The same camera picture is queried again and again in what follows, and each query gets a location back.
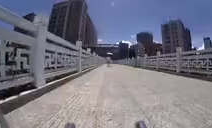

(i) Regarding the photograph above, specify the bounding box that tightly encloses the person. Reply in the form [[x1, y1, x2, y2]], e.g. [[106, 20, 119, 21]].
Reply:
[[105, 51, 114, 68]]

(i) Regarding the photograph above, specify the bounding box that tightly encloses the low dark building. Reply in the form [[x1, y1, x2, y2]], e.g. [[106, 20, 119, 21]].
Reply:
[[83, 41, 130, 61]]

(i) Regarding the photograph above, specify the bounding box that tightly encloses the pale paved bridge deck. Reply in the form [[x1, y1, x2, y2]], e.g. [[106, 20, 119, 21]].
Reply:
[[0, 63, 212, 128]]

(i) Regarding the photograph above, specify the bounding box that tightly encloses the dark mid-rise building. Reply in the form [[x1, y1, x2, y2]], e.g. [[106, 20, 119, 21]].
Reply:
[[128, 31, 163, 58]]

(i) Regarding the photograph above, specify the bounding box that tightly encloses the tall dark building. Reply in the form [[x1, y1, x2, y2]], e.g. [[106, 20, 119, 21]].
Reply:
[[47, 0, 99, 48]]

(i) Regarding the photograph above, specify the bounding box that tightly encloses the white stone balustrade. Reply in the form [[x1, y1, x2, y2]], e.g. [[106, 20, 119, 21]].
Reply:
[[0, 2, 108, 94], [112, 46, 212, 78]]

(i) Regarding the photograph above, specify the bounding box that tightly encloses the robot's own part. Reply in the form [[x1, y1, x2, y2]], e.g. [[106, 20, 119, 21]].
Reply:
[[64, 122, 77, 128], [135, 120, 149, 128]]

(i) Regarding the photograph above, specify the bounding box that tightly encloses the grey high-rise building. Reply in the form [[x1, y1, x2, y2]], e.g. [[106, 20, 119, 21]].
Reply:
[[160, 18, 193, 53]]

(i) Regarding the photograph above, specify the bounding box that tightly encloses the pale kerb strip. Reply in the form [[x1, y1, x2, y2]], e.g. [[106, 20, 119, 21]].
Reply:
[[0, 63, 105, 116]]

